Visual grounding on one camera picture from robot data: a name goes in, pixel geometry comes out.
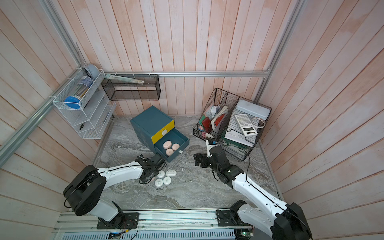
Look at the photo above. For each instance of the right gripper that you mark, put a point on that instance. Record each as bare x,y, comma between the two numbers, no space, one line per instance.
204,164

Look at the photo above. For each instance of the white round earphone case left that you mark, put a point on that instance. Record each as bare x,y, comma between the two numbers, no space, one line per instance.
159,182

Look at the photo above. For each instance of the teal drawer cabinet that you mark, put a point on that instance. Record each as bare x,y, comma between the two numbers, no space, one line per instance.
143,124

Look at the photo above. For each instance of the white pencil case box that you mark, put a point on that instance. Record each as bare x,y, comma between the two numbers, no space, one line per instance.
253,109

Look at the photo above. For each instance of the yellow top drawer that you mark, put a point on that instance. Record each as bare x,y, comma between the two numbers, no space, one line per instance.
161,130

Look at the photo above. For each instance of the white calculator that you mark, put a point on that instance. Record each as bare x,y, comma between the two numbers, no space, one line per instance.
247,126

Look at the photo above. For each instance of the white round earphone case right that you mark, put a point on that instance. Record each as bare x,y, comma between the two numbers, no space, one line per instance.
167,181

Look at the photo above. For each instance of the pink round earphone case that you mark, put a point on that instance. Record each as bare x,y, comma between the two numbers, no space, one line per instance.
169,152
175,147
167,145

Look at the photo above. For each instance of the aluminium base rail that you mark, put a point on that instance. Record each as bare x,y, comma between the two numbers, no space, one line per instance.
176,224

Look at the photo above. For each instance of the black mesh wall basket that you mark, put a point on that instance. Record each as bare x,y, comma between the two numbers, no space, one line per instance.
149,91

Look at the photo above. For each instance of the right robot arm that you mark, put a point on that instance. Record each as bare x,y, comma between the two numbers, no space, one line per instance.
274,217

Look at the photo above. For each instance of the white round earphone case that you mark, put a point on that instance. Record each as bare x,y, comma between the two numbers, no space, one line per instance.
161,174
159,182
167,181

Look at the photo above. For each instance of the white wire wall shelf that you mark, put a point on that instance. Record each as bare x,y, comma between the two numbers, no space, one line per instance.
91,120

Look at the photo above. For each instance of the blue capped clear tube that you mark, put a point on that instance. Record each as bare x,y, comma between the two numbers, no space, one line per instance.
73,100

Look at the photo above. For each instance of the white oval earphone case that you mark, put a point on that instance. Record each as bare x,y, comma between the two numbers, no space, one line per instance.
171,173

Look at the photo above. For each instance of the teal drawer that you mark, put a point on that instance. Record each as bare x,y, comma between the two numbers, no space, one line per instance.
176,137

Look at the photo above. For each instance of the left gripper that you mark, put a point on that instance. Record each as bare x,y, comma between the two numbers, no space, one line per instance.
145,180

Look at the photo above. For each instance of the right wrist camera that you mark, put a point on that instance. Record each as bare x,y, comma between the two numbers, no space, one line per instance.
210,143

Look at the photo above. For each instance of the black wire desk organizer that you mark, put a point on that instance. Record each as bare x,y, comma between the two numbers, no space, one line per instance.
223,98

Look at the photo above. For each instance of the ruler in mesh basket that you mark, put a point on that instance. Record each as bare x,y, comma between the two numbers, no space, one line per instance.
123,80

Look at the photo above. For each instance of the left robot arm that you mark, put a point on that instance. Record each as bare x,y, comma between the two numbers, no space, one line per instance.
83,194

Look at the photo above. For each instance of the white round earphone case top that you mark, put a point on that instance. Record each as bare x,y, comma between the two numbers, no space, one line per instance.
161,174

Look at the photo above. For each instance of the grey round disc on shelf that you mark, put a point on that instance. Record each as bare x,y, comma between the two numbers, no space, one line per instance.
92,71

